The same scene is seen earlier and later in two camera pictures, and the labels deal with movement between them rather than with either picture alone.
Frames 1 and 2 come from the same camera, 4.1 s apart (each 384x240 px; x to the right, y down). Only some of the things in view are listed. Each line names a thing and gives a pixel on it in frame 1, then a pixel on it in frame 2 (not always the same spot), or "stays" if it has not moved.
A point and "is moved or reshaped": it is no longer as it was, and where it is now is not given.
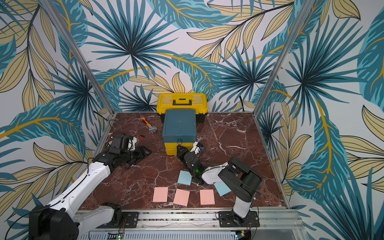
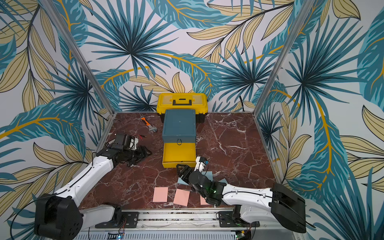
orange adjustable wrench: [151, 129] stays
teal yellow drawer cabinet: [179, 129] is moved or reshaped
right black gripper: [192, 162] → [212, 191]
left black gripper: [141, 153] stays
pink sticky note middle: [181, 197] stays
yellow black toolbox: [183, 101] stays
